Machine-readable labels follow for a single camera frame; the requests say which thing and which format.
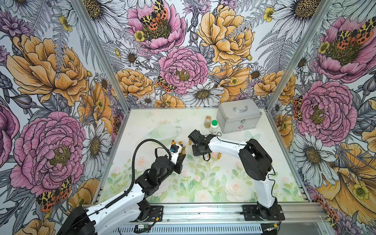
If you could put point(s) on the amber glass jar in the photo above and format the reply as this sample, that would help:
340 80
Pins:
207 122

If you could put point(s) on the aluminium corner post right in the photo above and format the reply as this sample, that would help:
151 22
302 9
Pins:
315 24

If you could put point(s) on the green capped jar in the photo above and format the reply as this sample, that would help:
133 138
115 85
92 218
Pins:
214 127

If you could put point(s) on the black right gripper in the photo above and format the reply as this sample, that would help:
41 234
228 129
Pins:
196 153

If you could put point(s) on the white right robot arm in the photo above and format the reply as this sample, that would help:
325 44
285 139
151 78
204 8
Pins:
255 160

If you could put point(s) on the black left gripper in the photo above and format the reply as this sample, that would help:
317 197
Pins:
178 164

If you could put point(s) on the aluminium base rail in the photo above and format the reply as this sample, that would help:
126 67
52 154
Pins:
294 218

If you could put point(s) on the silver metal case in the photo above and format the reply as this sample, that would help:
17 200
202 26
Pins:
238 115

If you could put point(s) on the aluminium corner post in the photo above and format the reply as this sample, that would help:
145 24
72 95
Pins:
315 24
97 45

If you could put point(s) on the aluminium corner post left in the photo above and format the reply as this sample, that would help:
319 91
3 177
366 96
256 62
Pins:
97 45

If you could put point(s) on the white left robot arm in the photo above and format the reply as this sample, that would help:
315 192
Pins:
103 218

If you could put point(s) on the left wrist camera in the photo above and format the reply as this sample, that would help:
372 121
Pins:
175 151

